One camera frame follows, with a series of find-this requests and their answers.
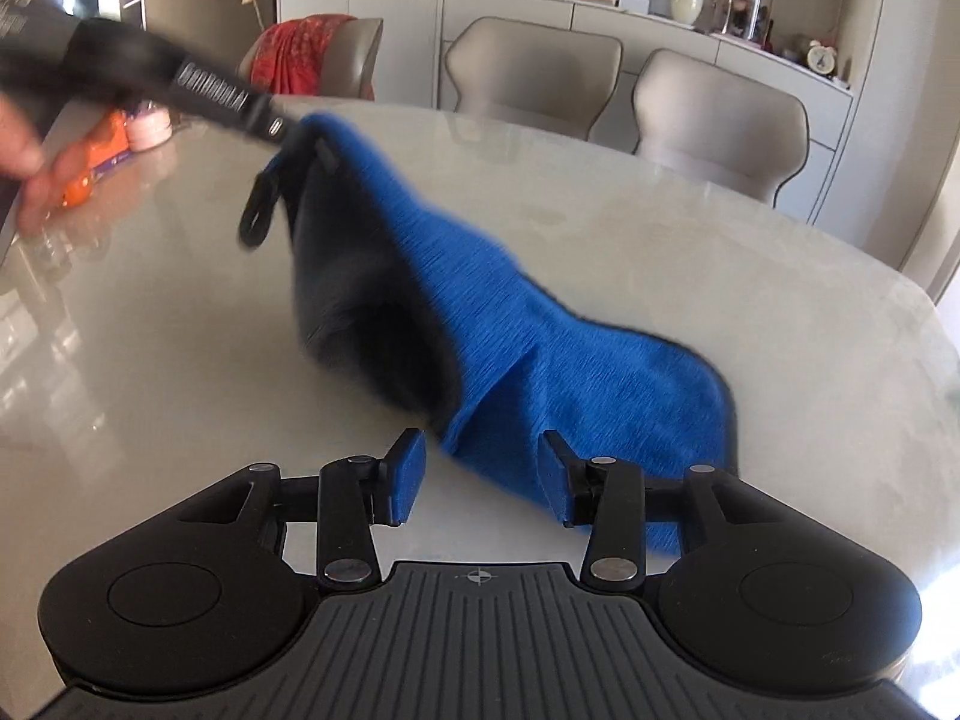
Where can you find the glass photo frame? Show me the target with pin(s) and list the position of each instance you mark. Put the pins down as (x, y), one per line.
(747, 20)

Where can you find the blue and grey microfibre towel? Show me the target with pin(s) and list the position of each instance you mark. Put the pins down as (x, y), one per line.
(443, 322)

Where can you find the person's left hand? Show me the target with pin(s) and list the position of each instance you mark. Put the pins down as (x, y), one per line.
(42, 182)

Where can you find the small alarm clock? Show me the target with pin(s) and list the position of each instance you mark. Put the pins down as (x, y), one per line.
(821, 59)

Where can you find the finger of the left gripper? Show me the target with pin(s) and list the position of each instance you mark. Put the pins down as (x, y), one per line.
(259, 210)

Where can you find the beige chair with red cloth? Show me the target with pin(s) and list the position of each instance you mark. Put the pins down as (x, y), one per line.
(349, 65)

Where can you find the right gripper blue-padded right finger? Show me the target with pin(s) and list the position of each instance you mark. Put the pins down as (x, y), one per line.
(608, 497)

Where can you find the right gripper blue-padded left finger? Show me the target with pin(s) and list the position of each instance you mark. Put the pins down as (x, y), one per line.
(357, 493)

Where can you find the orange snack packet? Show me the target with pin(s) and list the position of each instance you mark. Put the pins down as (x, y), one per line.
(105, 149)

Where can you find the pink round container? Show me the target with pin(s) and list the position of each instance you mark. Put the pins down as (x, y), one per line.
(147, 126)

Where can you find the beige dining chair right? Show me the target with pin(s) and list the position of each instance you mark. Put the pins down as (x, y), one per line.
(713, 125)

